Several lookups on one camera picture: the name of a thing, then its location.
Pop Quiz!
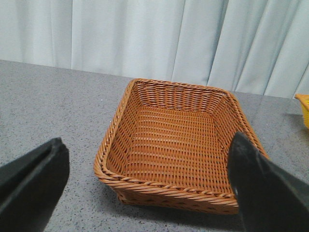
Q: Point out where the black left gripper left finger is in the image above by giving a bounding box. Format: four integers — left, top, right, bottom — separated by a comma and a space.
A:
0, 138, 70, 232

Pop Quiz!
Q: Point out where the yellow woven basket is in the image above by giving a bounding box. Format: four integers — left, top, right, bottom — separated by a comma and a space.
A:
295, 94, 309, 129

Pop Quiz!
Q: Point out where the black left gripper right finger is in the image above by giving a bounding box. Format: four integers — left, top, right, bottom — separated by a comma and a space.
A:
227, 132, 309, 232

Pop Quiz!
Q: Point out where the brown wicker basket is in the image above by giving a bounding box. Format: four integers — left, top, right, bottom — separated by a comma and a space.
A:
94, 79, 265, 215

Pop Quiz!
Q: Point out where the white curtain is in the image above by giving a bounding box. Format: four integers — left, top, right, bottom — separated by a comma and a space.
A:
0, 0, 309, 98

